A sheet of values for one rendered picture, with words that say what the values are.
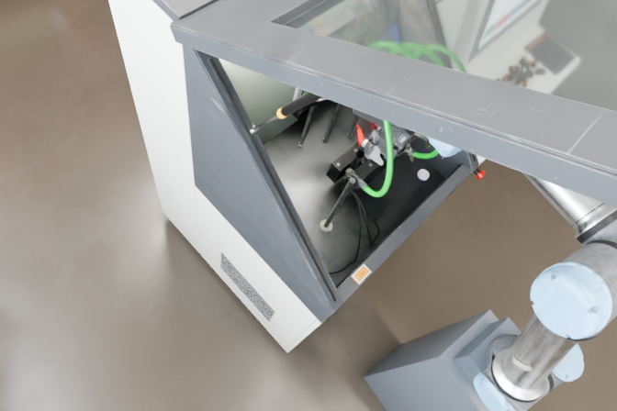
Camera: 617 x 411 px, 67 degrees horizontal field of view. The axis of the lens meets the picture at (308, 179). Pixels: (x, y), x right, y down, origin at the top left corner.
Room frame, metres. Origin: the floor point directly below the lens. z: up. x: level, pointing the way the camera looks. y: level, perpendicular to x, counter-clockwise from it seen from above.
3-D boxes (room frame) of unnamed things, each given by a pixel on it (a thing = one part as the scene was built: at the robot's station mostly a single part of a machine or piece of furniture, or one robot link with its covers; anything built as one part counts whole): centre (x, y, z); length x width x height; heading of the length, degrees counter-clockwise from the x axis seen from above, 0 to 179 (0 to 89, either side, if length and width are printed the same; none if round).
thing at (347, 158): (0.86, -0.16, 0.91); 0.34 x 0.10 x 0.15; 154
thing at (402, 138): (0.70, -0.15, 1.25); 0.09 x 0.08 x 0.12; 64
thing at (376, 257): (0.64, -0.32, 0.87); 0.62 x 0.04 x 0.16; 154
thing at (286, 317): (0.76, -0.08, 0.39); 0.70 x 0.58 x 0.79; 154
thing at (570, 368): (0.38, -0.71, 1.07); 0.13 x 0.12 x 0.14; 139
